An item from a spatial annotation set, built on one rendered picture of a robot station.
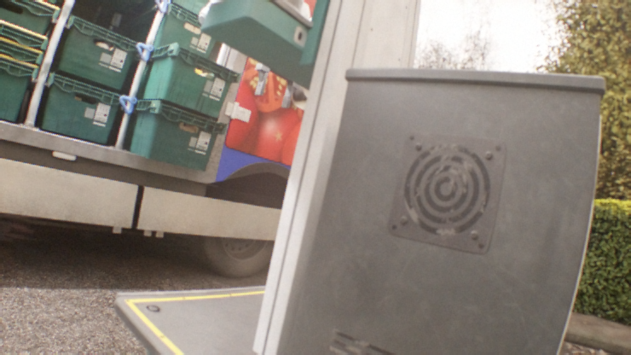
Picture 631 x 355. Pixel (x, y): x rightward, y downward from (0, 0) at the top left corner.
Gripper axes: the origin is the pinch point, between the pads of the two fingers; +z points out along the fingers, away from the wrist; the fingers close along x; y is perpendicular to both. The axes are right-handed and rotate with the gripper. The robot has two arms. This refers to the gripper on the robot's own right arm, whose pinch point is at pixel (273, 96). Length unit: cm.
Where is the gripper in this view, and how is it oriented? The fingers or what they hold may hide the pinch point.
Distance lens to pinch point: 119.2
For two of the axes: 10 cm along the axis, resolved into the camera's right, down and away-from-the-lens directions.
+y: 7.7, 1.3, -6.2
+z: -2.2, 9.7, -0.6
